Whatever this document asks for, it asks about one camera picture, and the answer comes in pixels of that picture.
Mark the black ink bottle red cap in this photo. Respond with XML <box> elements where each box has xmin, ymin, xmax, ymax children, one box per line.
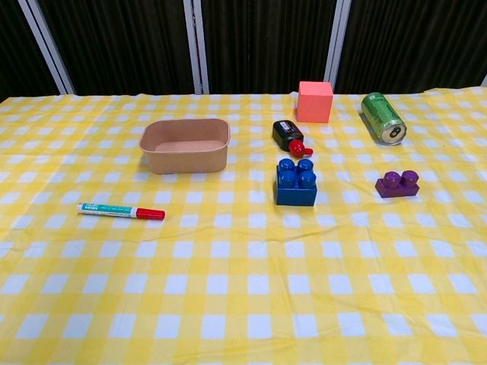
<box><xmin>271</xmin><ymin>119</ymin><xmax>314</xmax><ymax>159</ymax></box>

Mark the yellow white checkered tablecloth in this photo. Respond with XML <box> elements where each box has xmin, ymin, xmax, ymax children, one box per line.
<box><xmin>0</xmin><ymin>86</ymin><xmax>487</xmax><ymax>365</ymax></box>

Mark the purple building block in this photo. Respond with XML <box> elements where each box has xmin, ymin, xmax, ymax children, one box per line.
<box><xmin>374</xmin><ymin>170</ymin><xmax>420</xmax><ymax>200</ymax></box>

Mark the orange pink cube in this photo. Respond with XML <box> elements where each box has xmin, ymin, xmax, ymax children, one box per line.
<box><xmin>295</xmin><ymin>81</ymin><xmax>335</xmax><ymax>124</ymax></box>

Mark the blue building block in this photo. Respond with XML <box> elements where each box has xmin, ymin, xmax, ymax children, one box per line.
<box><xmin>275</xmin><ymin>157</ymin><xmax>318</xmax><ymax>208</ymax></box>

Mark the green drink can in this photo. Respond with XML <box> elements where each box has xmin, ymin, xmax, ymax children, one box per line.
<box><xmin>360</xmin><ymin>92</ymin><xmax>407</xmax><ymax>147</ymax></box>

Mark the black curtain panel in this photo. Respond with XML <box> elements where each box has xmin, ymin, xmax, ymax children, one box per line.
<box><xmin>200</xmin><ymin>0</ymin><xmax>339</xmax><ymax>95</ymax></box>
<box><xmin>0</xmin><ymin>0</ymin><xmax>64</xmax><ymax>103</ymax></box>
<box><xmin>334</xmin><ymin>0</ymin><xmax>487</xmax><ymax>95</ymax></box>
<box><xmin>36</xmin><ymin>0</ymin><xmax>197</xmax><ymax>96</ymax></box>

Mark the white marker red cap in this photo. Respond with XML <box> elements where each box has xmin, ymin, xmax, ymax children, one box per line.
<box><xmin>77</xmin><ymin>202</ymin><xmax>167</xmax><ymax>221</ymax></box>

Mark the brown paper bowl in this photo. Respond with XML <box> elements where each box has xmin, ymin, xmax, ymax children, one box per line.
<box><xmin>138</xmin><ymin>118</ymin><xmax>232</xmax><ymax>176</ymax></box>

